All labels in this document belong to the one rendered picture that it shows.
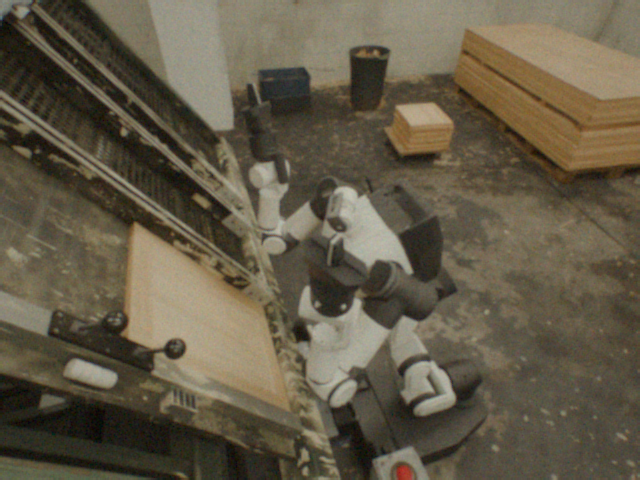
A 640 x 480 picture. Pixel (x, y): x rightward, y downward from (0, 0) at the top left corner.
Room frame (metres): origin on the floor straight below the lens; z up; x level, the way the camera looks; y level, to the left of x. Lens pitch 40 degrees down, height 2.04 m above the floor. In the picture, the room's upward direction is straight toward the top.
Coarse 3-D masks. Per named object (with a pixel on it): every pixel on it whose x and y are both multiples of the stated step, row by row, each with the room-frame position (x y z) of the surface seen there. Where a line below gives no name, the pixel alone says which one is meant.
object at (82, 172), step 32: (0, 96) 0.86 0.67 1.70; (0, 128) 0.82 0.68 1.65; (32, 128) 0.84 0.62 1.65; (32, 160) 0.83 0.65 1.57; (64, 160) 0.85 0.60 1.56; (96, 160) 0.92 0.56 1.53; (96, 192) 0.86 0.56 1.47; (128, 192) 0.89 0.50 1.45; (160, 224) 0.90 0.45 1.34; (192, 256) 0.91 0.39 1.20; (224, 256) 0.98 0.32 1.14; (256, 288) 0.97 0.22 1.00
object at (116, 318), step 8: (112, 312) 0.40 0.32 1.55; (120, 312) 0.41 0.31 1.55; (104, 320) 0.39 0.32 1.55; (112, 320) 0.39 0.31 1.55; (120, 320) 0.39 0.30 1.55; (128, 320) 0.40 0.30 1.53; (72, 328) 0.42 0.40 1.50; (80, 328) 0.42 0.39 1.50; (88, 328) 0.41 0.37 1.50; (96, 328) 0.41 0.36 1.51; (104, 328) 0.38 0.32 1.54; (112, 328) 0.38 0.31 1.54; (120, 328) 0.38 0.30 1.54
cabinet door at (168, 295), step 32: (128, 256) 0.74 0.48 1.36; (160, 256) 0.82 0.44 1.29; (128, 288) 0.63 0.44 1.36; (160, 288) 0.70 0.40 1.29; (192, 288) 0.78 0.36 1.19; (224, 288) 0.90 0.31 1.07; (160, 320) 0.59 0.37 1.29; (192, 320) 0.66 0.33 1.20; (224, 320) 0.75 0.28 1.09; (256, 320) 0.87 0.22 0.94; (192, 352) 0.56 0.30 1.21; (224, 352) 0.63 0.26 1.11; (256, 352) 0.72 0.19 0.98; (256, 384) 0.59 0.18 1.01
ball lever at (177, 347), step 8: (168, 344) 0.41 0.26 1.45; (176, 344) 0.41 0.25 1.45; (184, 344) 0.42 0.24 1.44; (136, 352) 0.44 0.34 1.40; (144, 352) 0.43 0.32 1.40; (152, 352) 0.43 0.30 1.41; (160, 352) 0.42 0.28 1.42; (168, 352) 0.40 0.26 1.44; (176, 352) 0.40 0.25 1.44; (184, 352) 0.41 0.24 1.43
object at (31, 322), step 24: (0, 312) 0.39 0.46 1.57; (24, 312) 0.41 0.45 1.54; (48, 312) 0.43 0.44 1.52; (0, 336) 0.38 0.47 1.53; (24, 336) 0.38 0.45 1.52; (48, 336) 0.39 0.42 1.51; (96, 360) 0.40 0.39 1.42; (168, 360) 0.48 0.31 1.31; (144, 384) 0.42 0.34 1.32; (168, 384) 0.43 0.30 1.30; (192, 384) 0.45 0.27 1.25; (216, 384) 0.49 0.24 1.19; (216, 408) 0.45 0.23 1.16; (240, 408) 0.47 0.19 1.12; (264, 408) 0.51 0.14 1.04; (288, 432) 0.50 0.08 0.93
